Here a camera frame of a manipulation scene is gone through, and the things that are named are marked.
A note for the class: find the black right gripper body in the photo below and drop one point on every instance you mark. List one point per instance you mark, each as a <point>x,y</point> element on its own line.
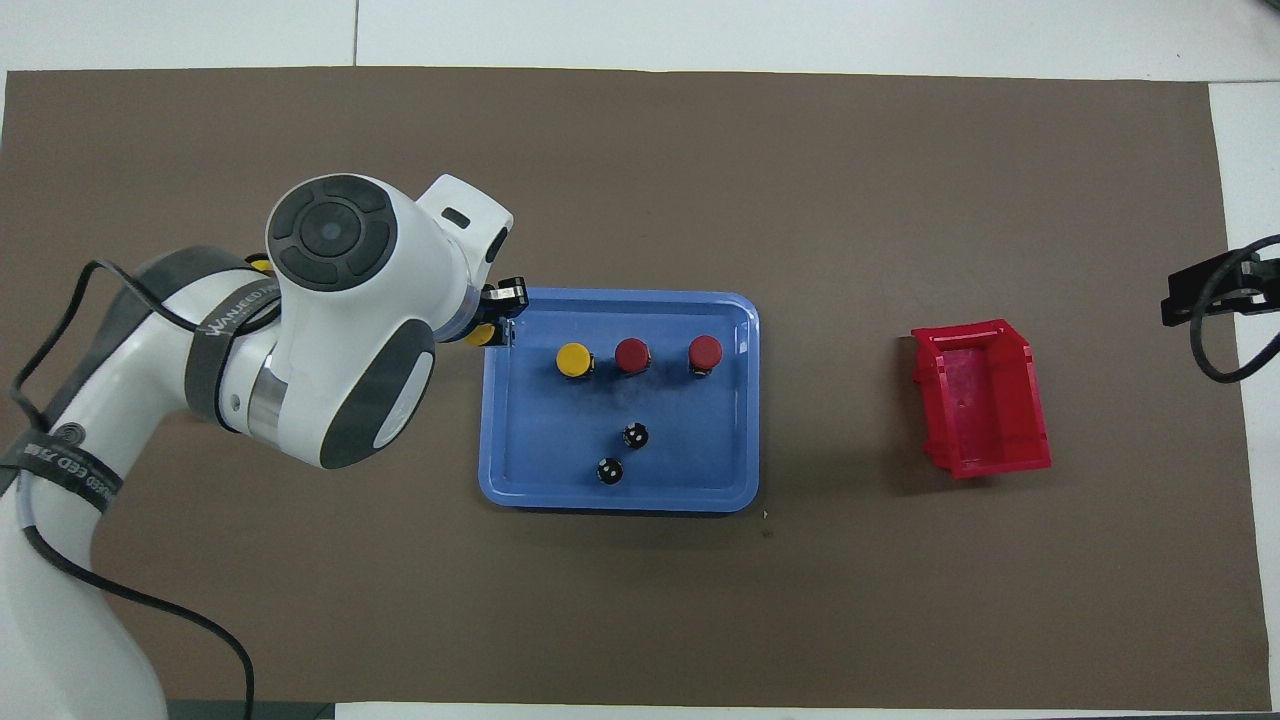
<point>1215,288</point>

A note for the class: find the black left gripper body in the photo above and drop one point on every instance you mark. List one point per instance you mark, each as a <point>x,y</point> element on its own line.
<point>506,292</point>

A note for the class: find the yellow push button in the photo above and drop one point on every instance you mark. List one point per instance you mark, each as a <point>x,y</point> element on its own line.
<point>573,359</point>
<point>484,335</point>

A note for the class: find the red push button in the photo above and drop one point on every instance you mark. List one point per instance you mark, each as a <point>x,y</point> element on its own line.
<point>705,351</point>
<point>631,354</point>

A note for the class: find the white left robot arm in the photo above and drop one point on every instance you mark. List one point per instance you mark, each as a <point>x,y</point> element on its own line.
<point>330,330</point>

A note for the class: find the blue plastic tray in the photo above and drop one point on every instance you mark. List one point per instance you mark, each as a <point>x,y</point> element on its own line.
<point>680,460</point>

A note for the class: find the small black cylinder capacitor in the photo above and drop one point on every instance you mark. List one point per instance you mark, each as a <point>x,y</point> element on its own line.
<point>610,471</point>
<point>636,436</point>

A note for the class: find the yellow plastic parts bin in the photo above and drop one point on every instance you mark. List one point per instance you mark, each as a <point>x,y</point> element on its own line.
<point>260,265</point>

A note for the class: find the red plastic parts bin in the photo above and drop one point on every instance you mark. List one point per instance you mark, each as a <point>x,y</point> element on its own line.
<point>1000,440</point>

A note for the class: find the brown paper table mat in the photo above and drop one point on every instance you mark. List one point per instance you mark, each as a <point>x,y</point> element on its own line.
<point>800,600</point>

